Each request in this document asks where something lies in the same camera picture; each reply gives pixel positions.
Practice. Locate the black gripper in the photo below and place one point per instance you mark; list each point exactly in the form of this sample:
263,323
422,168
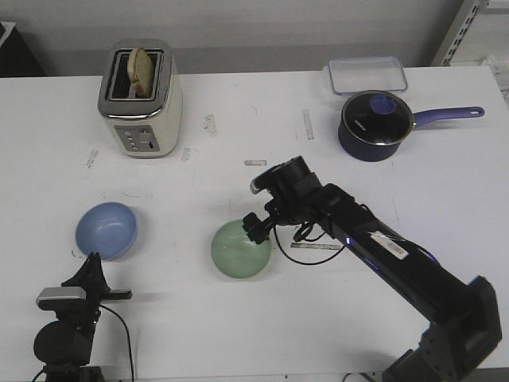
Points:
95,288
290,206

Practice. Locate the green bowl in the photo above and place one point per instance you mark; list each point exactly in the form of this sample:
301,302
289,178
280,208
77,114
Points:
235,255

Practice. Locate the blue bowl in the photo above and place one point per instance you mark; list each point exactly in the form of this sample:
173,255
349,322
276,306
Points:
110,229

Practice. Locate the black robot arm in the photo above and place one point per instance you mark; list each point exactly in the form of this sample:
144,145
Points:
464,324
64,346

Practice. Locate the dark blue saucepan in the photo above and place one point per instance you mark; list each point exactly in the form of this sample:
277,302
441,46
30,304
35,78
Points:
375,153

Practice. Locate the glass pot lid blue knob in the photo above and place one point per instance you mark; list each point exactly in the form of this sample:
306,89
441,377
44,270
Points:
377,118

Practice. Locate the cream two-slot toaster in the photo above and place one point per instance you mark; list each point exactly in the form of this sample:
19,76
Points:
142,127

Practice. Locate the clear rectangular plastic container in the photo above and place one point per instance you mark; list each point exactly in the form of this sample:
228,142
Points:
351,75

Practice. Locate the bread slice in toaster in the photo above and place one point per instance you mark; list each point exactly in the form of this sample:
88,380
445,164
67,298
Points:
140,70

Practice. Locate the metal shelf upright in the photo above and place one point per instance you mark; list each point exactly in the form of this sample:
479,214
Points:
457,31

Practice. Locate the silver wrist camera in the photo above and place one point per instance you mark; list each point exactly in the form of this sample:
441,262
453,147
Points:
61,298
268,180

